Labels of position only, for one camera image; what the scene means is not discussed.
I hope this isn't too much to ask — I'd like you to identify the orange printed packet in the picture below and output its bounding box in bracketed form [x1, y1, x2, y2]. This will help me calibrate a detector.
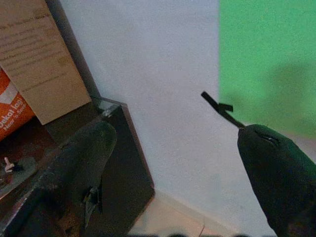
[0, 66, 37, 142]

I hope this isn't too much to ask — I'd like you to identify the small pink peg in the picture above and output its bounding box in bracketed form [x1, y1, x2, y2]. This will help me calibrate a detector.
[3, 157, 13, 172]

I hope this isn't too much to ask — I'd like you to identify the black cable tie strip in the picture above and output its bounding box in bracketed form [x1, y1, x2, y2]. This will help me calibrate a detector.
[200, 91, 245, 129]

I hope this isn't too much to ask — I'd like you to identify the brown cardboard box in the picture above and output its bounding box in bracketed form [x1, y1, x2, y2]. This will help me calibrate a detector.
[0, 0, 92, 125]

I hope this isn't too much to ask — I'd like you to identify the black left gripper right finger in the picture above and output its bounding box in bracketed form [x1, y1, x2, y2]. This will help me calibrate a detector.
[237, 124, 316, 237]

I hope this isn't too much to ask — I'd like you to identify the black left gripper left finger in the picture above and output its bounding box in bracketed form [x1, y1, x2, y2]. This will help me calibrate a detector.
[0, 120, 118, 237]

